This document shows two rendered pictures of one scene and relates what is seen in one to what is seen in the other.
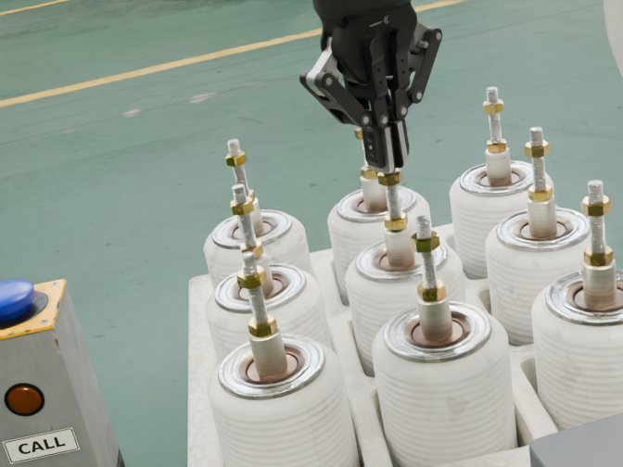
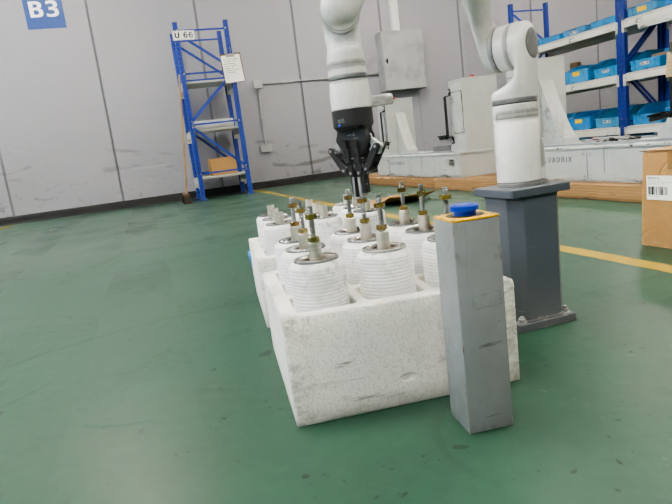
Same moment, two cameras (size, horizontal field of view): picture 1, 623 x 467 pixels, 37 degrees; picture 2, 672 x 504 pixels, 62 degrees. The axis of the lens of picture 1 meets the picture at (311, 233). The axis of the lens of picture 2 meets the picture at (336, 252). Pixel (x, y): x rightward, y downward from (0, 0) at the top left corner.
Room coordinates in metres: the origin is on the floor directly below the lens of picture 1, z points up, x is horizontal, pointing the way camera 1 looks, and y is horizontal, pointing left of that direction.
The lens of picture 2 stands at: (0.89, 0.97, 0.43)
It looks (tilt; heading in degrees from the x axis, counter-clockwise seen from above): 11 degrees down; 262
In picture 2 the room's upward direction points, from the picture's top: 7 degrees counter-clockwise
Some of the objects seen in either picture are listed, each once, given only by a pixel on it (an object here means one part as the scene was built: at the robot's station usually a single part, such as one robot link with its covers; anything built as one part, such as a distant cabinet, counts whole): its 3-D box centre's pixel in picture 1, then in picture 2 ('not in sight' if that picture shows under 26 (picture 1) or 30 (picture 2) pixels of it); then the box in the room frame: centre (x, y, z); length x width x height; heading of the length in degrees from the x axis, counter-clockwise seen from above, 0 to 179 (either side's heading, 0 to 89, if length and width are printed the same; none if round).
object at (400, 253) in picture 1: (399, 246); (365, 232); (0.67, -0.07, 0.26); 0.02 x 0.02 x 0.03
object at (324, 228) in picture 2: not in sight; (328, 250); (0.69, -0.50, 0.16); 0.10 x 0.10 x 0.18
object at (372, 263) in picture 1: (401, 259); (366, 238); (0.67, -0.07, 0.25); 0.08 x 0.08 x 0.01
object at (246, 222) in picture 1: (247, 229); (380, 216); (0.67, 0.05, 0.31); 0.01 x 0.01 x 0.08
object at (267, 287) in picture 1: (257, 274); (383, 240); (0.67, 0.05, 0.26); 0.02 x 0.02 x 0.03
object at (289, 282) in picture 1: (260, 288); (383, 248); (0.67, 0.05, 0.25); 0.08 x 0.08 x 0.01
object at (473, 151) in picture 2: not in sight; (437, 130); (-0.86, -3.87, 0.45); 1.61 x 0.57 x 0.74; 99
